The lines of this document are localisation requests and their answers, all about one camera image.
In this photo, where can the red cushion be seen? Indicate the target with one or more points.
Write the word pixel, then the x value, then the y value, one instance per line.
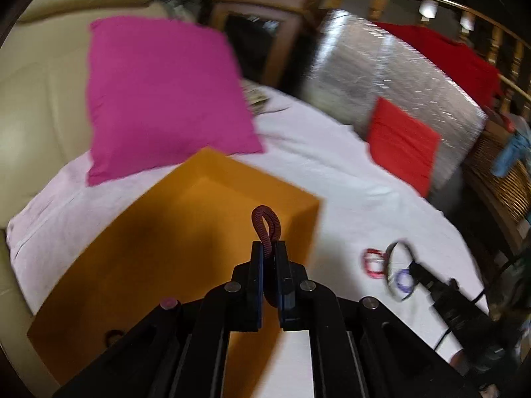
pixel 398 145

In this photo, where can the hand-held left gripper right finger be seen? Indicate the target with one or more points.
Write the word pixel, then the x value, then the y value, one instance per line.
pixel 283 282

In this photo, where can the wicker basket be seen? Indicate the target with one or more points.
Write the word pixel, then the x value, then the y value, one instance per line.
pixel 510 190

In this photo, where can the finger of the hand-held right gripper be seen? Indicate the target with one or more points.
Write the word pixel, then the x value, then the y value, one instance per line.
pixel 420 275

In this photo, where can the stack of papers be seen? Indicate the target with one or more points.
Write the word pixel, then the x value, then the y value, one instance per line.
pixel 255 97

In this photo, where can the blue cloth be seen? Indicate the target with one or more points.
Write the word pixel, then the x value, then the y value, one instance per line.
pixel 508 153

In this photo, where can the orange cardboard box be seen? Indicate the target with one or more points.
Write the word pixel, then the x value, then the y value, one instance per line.
pixel 145 236

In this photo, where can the silver foil board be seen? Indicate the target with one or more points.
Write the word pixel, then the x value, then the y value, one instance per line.
pixel 373 62

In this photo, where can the pale pink sheet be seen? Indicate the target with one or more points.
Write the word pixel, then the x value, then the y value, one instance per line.
pixel 352 199

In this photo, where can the red cloth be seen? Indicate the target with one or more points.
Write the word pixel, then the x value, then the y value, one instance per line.
pixel 456 62

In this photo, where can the beige leather sofa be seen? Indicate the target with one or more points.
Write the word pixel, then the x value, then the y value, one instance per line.
pixel 41 112

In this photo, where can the magenta pillow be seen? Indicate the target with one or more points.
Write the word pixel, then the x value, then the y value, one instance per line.
pixel 166 91

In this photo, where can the wooden railing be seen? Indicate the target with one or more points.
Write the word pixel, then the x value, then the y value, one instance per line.
pixel 375 3

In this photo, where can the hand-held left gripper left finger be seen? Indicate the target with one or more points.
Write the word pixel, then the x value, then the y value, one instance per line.
pixel 257 282

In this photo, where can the wooden cabinet with glass door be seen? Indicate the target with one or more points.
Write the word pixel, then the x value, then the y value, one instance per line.
pixel 286 41

